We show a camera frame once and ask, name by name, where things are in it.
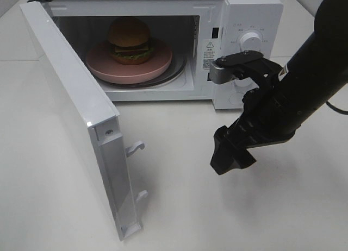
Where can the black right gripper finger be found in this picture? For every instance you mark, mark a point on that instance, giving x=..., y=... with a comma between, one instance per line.
x=242, y=158
x=222, y=160

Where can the toy hamburger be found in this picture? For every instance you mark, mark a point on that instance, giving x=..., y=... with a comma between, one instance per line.
x=130, y=41

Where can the upper white power knob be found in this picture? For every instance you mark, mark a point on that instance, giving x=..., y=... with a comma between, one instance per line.
x=250, y=41

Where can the pink round plate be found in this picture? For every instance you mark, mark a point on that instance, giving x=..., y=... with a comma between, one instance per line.
x=104, y=67

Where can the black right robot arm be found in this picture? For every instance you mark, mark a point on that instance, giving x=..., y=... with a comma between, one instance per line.
x=285, y=96

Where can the round white door button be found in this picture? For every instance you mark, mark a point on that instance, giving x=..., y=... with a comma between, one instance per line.
x=236, y=100

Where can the white microwave door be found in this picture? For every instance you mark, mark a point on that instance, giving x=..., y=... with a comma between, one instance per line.
x=89, y=118

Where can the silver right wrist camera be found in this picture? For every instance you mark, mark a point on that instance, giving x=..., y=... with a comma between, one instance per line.
x=230, y=67

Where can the white warning label sticker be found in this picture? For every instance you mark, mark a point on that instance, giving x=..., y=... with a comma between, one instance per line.
x=209, y=52

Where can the white timer knob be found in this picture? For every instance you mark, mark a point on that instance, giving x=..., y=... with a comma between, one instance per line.
x=243, y=82

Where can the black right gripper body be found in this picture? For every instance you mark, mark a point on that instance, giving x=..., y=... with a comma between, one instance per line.
x=256, y=125

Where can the white microwave oven body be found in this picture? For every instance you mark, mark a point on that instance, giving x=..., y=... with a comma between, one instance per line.
x=183, y=25

